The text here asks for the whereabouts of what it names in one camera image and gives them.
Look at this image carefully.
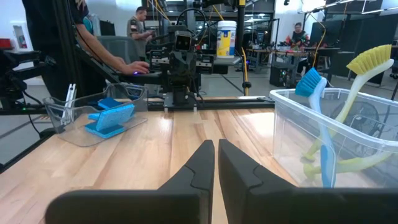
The black computer tower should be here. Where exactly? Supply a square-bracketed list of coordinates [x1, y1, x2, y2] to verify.
[269, 63, 295, 88]

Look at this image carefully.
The white clip strip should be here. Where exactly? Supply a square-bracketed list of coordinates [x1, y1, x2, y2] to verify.
[60, 83, 77, 126]

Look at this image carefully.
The person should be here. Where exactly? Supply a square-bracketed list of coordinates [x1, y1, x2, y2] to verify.
[21, 0, 150, 102]
[285, 22, 311, 50]
[126, 6, 154, 62]

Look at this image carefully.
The white wipes tub yellow label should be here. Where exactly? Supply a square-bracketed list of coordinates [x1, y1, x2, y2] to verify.
[216, 20, 237, 59]

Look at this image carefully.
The deep clear plastic bin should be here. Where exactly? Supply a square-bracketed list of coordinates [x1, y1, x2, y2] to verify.
[269, 88, 398, 189]

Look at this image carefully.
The black vertical pole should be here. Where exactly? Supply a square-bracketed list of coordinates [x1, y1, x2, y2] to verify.
[236, 0, 248, 94]

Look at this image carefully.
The wooden work table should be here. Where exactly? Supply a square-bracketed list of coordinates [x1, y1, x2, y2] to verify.
[248, 46, 341, 72]

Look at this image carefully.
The yellow cable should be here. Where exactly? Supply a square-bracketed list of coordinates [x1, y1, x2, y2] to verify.
[241, 46, 249, 96]

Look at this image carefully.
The fire extinguisher cabinet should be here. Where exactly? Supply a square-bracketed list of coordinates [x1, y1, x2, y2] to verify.
[12, 24, 28, 50]

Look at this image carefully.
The blue dish brush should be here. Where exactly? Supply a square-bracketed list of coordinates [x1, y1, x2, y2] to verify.
[294, 67, 338, 189]

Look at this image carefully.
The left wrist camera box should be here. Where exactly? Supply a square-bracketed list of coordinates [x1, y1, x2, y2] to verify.
[174, 30, 193, 52]

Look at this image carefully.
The black partition panel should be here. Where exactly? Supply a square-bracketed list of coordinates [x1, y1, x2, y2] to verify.
[309, 14, 398, 86]

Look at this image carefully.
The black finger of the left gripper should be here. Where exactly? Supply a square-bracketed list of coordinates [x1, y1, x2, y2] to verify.
[171, 60, 183, 82]
[182, 60, 195, 82]

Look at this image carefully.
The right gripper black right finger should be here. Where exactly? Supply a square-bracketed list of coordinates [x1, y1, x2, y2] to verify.
[217, 138, 398, 224]

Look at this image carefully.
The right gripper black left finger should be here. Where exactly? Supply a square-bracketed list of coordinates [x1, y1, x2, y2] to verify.
[44, 139, 216, 224]

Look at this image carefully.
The dark grey side table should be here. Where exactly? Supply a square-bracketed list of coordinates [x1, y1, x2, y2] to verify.
[118, 57, 242, 85]

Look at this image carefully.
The black floor fan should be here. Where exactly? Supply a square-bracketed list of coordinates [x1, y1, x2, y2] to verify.
[329, 100, 384, 147]

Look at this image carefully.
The shallow clear plastic tray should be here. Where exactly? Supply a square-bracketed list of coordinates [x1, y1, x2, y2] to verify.
[42, 82, 149, 147]

